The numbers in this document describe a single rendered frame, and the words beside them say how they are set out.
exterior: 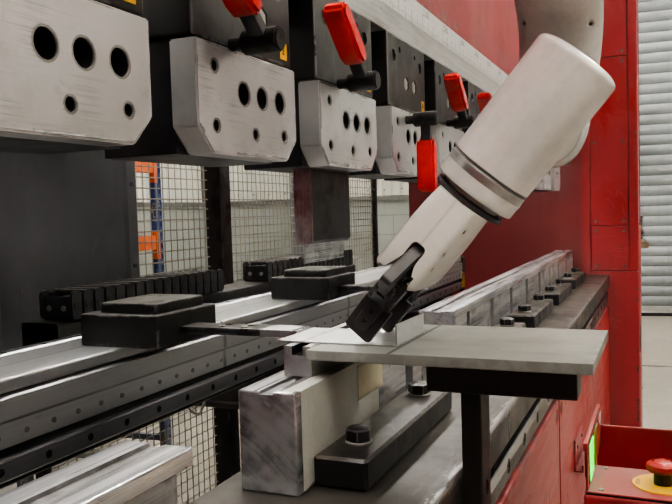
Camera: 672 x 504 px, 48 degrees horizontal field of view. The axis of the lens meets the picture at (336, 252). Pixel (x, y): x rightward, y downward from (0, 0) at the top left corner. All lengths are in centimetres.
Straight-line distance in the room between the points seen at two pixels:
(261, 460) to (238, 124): 32
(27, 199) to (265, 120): 62
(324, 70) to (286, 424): 33
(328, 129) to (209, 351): 43
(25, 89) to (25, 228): 77
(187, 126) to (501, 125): 30
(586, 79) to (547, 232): 223
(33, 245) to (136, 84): 73
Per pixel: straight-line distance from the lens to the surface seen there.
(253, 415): 72
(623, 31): 296
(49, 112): 42
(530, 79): 70
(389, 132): 89
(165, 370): 97
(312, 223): 76
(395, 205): 844
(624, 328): 293
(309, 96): 71
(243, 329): 85
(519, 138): 70
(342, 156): 75
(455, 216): 70
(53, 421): 83
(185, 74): 54
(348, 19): 70
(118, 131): 46
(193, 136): 54
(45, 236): 120
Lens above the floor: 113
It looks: 3 degrees down
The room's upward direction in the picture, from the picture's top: 2 degrees counter-clockwise
